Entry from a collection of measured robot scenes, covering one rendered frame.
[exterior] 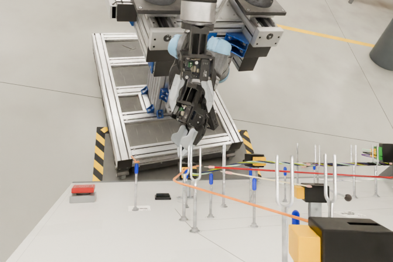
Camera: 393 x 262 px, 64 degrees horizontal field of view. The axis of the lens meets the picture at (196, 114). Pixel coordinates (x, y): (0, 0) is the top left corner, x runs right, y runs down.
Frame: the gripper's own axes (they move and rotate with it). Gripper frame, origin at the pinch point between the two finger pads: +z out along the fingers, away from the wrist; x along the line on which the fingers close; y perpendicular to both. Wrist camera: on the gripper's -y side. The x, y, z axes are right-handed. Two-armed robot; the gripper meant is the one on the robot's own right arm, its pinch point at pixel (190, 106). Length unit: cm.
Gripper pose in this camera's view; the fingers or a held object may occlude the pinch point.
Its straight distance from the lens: 76.4
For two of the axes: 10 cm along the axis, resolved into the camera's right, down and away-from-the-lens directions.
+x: 9.9, 0.3, 1.4
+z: -0.7, 9.3, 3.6
